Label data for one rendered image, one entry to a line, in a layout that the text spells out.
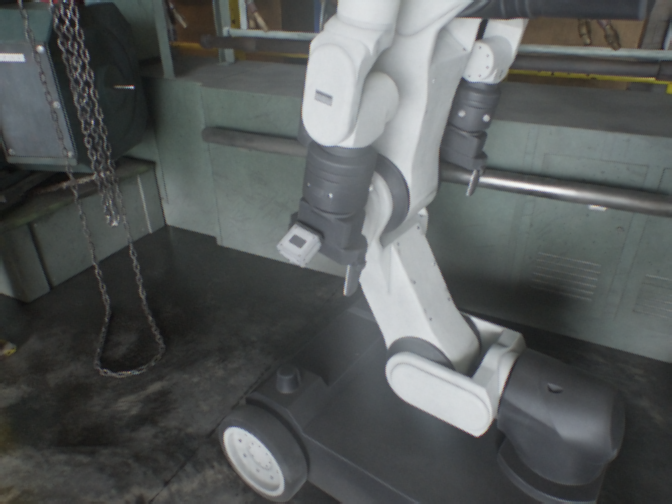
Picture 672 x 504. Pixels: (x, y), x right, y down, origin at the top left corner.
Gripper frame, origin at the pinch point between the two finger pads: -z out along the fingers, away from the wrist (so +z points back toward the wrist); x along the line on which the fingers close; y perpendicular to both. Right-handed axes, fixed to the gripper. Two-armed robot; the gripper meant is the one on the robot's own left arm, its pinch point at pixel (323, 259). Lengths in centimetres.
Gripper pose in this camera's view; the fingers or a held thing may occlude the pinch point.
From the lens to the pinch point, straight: 74.0
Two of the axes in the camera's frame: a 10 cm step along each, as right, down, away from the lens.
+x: -8.0, -4.5, 4.0
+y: -5.8, 4.1, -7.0
